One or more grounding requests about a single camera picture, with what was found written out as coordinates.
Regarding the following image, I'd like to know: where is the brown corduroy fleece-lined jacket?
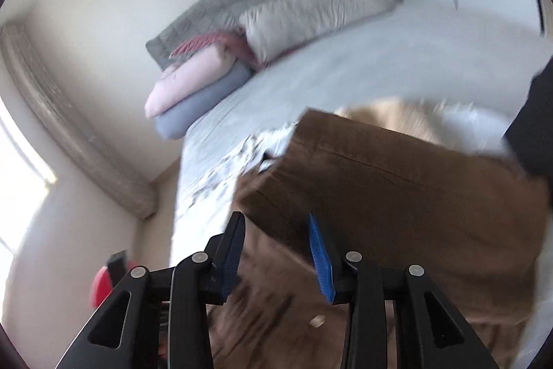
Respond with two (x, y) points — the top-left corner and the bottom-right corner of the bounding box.
(207, 98), (552, 369)

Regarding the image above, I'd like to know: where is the red object beside bed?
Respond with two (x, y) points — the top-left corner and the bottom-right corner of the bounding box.
(90, 263), (129, 308)

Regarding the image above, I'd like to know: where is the white grid-pattern bed blanket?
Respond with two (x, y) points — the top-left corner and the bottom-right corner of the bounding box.
(169, 104), (541, 369)

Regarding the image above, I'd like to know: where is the lavender blue folded pillow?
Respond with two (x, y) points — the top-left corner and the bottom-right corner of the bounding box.
(154, 61), (254, 140)

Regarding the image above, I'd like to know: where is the black garment on bed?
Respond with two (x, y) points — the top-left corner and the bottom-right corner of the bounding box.
(504, 60), (553, 187)

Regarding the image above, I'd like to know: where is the grey window curtain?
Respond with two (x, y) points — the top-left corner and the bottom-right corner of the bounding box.
(1, 24), (159, 220)

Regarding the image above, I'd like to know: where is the pink folded pillow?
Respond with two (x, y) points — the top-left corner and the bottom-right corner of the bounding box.
(144, 44), (236, 119)

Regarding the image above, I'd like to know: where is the maroon striped cloth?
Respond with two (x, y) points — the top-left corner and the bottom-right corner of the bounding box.
(169, 31), (257, 65)

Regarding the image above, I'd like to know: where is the grey crinkled pillow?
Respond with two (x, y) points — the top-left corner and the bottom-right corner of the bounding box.
(238, 0), (394, 64)

